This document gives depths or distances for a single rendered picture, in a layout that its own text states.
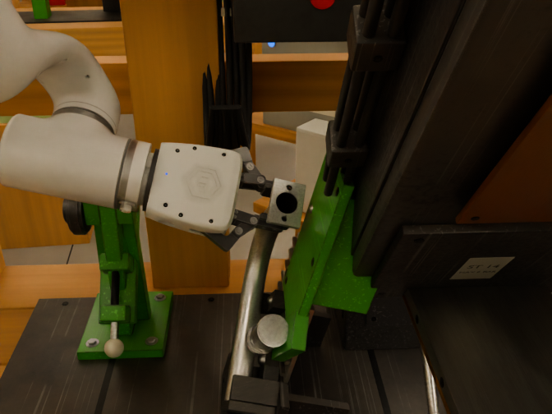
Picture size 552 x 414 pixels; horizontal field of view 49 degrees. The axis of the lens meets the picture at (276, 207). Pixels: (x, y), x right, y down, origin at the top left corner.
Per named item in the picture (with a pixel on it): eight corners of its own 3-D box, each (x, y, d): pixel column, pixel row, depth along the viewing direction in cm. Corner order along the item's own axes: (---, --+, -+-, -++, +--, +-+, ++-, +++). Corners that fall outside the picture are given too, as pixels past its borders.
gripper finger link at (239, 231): (233, 232, 70) (289, 244, 71) (238, 207, 71) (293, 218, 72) (229, 239, 73) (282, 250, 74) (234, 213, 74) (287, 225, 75)
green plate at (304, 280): (354, 354, 71) (420, 200, 62) (286, 342, 70) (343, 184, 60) (340, 295, 81) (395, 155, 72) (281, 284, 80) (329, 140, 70)
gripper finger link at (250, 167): (242, 183, 72) (296, 195, 73) (247, 158, 73) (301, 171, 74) (238, 190, 75) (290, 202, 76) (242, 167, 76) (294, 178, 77)
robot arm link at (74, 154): (130, 162, 77) (112, 223, 71) (22, 139, 74) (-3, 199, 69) (134, 118, 70) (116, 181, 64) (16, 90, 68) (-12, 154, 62)
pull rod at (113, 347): (123, 361, 87) (118, 330, 84) (103, 362, 87) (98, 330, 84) (129, 336, 92) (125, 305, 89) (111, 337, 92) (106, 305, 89)
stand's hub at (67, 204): (85, 244, 86) (76, 198, 83) (63, 245, 86) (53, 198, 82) (96, 218, 93) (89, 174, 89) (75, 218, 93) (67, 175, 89)
